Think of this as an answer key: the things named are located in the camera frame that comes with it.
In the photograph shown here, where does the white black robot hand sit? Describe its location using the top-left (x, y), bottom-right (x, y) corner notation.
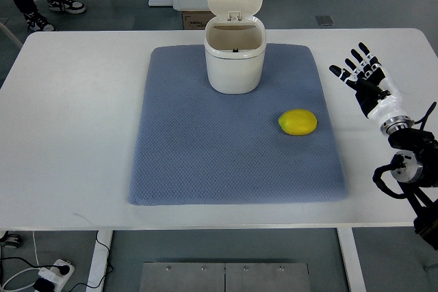
top-left (329, 42), bottom-right (413, 135)

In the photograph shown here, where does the yellow lemon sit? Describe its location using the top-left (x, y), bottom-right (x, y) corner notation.
top-left (278, 109), bottom-right (318, 136)

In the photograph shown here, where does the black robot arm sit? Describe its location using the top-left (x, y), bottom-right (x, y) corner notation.
top-left (372, 102), bottom-right (437, 249)

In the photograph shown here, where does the white trash bin with lid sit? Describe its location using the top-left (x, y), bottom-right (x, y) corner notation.
top-left (204, 0), bottom-right (267, 94)

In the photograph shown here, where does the grey floor plate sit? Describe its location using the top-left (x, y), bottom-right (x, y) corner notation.
top-left (315, 15), bottom-right (335, 27)

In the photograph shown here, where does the white table leg right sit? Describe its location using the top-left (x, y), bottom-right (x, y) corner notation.
top-left (337, 228), bottom-right (366, 292)

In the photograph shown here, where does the white table leg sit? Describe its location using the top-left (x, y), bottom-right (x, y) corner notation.
top-left (337, 228), bottom-right (366, 292)
top-left (86, 230), bottom-right (113, 292)

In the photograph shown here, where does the blue textured mat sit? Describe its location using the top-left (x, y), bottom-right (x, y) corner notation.
top-left (129, 44), bottom-right (348, 206)

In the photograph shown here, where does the cardboard box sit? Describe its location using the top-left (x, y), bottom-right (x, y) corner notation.
top-left (182, 11), bottom-right (215, 30)

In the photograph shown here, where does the left black white sneaker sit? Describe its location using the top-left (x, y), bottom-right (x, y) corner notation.
top-left (47, 0), bottom-right (86, 14)

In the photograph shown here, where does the black white sneaker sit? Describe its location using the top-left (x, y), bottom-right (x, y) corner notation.
top-left (23, 12), bottom-right (55, 32)
top-left (47, 0), bottom-right (86, 14)

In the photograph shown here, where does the white table leg left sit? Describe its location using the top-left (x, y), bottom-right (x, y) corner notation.
top-left (86, 230), bottom-right (113, 292)

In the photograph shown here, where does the right black white sneaker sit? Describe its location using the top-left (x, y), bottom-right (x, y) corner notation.
top-left (23, 12), bottom-right (55, 32)

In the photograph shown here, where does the white power strip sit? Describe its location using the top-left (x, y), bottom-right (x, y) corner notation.
top-left (38, 259), bottom-right (75, 288)

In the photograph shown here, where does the caster wheel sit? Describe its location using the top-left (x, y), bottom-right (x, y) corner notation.
top-left (0, 231), bottom-right (22, 248)

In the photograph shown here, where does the black power cable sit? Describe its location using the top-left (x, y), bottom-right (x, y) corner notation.
top-left (51, 230), bottom-right (114, 292)

